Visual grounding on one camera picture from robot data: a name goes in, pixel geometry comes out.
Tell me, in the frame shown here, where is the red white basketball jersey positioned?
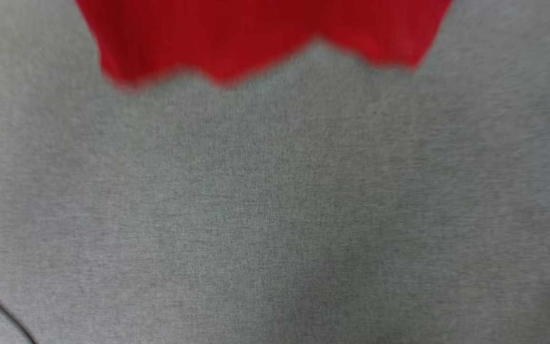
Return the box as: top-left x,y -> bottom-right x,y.
74,0 -> 453,92

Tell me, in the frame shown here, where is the grey fabric sofa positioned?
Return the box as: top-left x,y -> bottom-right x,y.
0,0 -> 550,344

